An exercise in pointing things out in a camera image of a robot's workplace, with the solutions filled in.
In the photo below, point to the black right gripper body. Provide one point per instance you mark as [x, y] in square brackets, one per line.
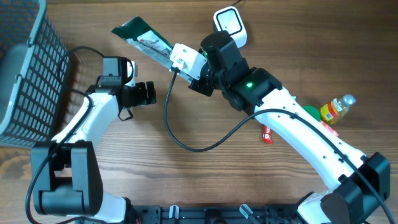
[206, 84]

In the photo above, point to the yellow oil bottle silver cap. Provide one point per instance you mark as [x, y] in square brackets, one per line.
[337, 108]

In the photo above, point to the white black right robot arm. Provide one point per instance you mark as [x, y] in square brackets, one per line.
[356, 184]

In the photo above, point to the grey plastic mesh basket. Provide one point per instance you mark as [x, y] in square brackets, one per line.
[33, 73]

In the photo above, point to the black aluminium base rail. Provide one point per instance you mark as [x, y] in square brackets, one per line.
[207, 215]

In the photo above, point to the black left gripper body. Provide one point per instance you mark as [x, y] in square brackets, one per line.
[137, 95]

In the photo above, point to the red white juice carton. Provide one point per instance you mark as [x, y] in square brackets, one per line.
[329, 128]

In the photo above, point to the green 3M sponge package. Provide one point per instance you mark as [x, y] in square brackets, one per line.
[141, 35]

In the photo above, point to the white barcode scanner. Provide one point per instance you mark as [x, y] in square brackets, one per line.
[229, 19]

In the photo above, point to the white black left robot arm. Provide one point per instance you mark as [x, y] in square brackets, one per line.
[66, 179]

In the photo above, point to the red Nescafe coffee stick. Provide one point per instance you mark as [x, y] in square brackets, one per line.
[267, 135]

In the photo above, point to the green lid round container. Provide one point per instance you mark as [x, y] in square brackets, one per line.
[313, 111]

